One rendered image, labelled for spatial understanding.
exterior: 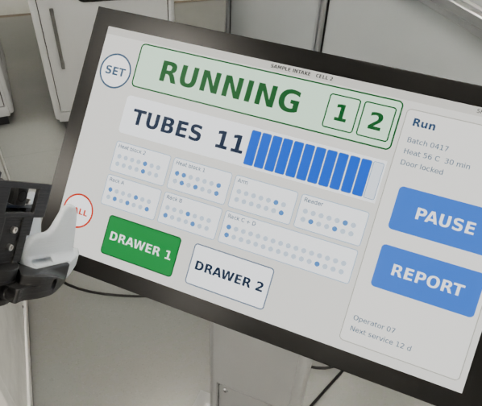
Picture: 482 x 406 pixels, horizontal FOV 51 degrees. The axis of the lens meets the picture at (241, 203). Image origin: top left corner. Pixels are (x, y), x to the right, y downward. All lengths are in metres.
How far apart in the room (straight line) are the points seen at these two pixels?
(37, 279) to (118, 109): 0.30
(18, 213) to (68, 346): 1.43
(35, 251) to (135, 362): 1.31
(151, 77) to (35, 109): 2.32
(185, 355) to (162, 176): 1.15
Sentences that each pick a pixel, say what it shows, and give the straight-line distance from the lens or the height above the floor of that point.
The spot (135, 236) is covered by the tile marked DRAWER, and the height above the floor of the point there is 1.01.
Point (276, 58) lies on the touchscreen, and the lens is 0.56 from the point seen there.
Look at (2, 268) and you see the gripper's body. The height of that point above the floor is 1.18.
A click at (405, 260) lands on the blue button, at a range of 0.53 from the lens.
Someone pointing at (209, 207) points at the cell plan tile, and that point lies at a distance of 0.55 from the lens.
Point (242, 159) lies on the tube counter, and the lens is 0.55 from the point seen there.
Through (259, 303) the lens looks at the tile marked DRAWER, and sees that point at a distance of 0.55.
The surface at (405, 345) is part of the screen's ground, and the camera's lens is 0.54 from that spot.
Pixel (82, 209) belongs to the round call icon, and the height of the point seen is 1.02.
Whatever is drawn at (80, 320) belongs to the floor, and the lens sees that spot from 1.81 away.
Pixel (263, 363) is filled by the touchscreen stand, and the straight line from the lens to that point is 0.81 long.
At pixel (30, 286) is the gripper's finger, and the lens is 0.36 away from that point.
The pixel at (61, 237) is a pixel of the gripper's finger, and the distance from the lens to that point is 0.41.
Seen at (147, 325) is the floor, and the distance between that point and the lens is 1.75.
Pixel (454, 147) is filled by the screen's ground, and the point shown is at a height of 1.15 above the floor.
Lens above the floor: 1.42
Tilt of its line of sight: 41 degrees down
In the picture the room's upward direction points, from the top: 3 degrees clockwise
